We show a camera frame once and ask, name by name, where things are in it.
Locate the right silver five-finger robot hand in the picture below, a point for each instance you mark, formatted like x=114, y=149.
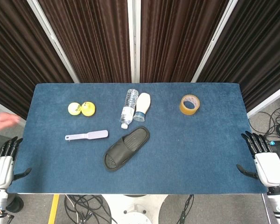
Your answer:
x=270, y=168

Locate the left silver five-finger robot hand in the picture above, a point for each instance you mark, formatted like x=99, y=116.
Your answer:
x=1, y=170

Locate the lilac plastic scrubbing brush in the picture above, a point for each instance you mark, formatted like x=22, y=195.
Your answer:
x=95, y=134

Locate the black rubber slipper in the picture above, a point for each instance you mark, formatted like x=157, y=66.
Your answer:
x=128, y=147

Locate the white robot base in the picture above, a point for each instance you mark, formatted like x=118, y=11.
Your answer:
x=135, y=207

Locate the person's bare hand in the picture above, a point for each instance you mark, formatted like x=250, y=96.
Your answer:
x=4, y=120

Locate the black round stand foot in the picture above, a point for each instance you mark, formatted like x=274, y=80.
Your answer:
x=15, y=204

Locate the yellow floor tape strip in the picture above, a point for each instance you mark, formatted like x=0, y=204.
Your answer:
x=53, y=210

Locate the blue table cloth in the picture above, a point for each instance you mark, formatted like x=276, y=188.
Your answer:
x=189, y=151

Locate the yellow ball with print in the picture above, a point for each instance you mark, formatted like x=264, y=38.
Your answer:
x=74, y=109

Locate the brown packing tape roll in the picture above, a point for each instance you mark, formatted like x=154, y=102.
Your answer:
x=184, y=109

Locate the yellow ball right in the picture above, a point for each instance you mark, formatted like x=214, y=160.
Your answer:
x=88, y=109

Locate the dark brown pleated screen panel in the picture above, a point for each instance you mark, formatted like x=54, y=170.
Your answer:
x=14, y=58
x=177, y=42
x=91, y=42
x=259, y=46

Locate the clear plastic water bottle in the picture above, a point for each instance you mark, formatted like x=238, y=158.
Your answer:
x=128, y=109

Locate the white bottle with blue cap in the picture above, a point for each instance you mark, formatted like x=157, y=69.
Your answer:
x=143, y=101

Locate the white screen frame post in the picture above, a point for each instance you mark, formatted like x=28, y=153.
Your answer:
x=133, y=42
x=52, y=39
x=214, y=39

